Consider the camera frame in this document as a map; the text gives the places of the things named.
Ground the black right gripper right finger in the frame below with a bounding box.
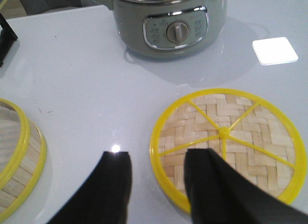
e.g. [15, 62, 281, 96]
[184, 148, 308, 224]

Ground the black bowl rack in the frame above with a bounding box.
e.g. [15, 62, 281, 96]
[0, 14, 18, 66]

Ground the woven bamboo steamer lid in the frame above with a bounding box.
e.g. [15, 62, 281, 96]
[150, 88, 307, 212]

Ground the white steamer liner paper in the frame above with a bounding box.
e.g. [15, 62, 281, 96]
[0, 107, 20, 171]

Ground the grey electric cooking pot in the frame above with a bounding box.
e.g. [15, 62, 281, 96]
[94, 0, 227, 58]

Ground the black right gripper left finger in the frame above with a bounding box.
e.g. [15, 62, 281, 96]
[49, 151, 132, 224]

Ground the centre bamboo steamer drawer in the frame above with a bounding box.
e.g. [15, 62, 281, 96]
[0, 99, 47, 222]

